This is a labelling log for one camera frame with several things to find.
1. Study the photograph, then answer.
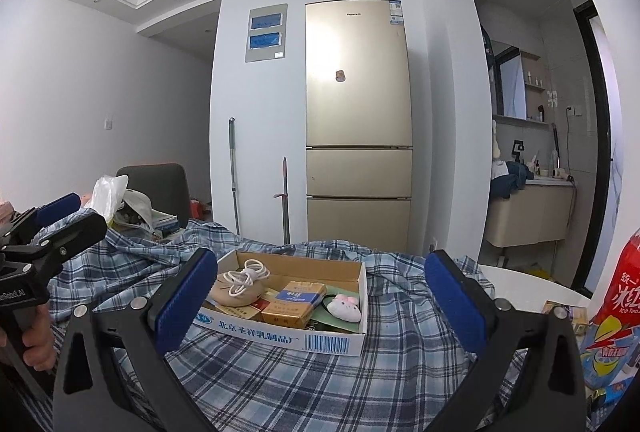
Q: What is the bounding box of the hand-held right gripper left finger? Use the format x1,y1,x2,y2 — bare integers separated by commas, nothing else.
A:
52,247,221,432

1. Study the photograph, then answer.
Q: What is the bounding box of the pale yellow small box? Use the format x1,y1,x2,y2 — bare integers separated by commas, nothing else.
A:
567,307,588,338

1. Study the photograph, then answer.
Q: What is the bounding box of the silver mop handle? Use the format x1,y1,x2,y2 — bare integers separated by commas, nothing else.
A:
229,116,243,235

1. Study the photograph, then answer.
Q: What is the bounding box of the gold refrigerator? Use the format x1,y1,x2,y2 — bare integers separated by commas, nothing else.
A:
305,0,413,253

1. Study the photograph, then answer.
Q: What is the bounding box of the pink white plush toy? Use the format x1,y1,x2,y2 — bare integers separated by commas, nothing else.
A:
320,292,362,324

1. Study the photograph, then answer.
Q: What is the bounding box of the beige vanity cabinet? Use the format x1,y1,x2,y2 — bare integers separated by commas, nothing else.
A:
485,179,576,248

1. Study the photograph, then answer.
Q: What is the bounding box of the grey chair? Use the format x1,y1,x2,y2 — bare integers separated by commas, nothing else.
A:
116,163,192,230

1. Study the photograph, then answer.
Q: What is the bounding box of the white printed plastic bag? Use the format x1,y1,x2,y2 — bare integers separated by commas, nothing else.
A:
117,189,153,233

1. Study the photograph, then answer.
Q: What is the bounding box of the person's left hand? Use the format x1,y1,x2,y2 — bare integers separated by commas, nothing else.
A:
21,302,56,372

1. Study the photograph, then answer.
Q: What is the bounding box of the red iced tea bottle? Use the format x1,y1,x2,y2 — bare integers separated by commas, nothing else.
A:
582,227,640,393

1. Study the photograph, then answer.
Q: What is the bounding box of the blue plaid cloth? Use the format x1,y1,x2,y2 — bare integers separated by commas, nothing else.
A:
30,217,531,432

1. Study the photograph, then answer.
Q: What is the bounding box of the beige round gadget with cable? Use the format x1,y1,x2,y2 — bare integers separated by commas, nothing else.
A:
209,259,272,312

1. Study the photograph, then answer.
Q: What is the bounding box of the blue clothes pile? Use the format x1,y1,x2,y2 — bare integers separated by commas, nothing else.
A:
490,159,535,200

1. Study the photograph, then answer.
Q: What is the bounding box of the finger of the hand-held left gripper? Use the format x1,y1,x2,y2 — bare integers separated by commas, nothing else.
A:
35,211,108,285
0,192,82,253

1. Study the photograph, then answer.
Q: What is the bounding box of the blue snack packet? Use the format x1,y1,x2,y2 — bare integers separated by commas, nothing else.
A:
590,379,633,418

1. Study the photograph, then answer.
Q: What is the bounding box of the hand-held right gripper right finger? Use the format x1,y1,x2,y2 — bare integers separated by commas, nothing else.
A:
424,249,588,432

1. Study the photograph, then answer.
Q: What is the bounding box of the stack of books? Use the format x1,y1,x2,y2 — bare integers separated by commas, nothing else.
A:
150,209,181,235

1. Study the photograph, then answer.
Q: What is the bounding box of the broom handle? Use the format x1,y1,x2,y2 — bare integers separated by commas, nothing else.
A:
272,156,292,245

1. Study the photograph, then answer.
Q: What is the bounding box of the orange gold cigarette pack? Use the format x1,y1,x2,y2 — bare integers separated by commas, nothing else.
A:
262,301,316,329

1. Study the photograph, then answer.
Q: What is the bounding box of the grey wall panel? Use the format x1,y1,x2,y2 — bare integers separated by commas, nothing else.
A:
245,3,289,62

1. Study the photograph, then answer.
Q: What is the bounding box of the wooden wall shelf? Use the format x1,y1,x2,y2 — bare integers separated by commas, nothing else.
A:
520,50,546,89

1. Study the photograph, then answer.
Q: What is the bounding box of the green card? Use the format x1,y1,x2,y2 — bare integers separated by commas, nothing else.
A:
307,318,362,336

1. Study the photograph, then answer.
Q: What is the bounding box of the cardboard box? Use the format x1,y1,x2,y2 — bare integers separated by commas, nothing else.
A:
192,249,368,357

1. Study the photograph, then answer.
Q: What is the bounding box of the bathroom mirror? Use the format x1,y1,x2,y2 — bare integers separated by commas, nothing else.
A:
500,52,528,120

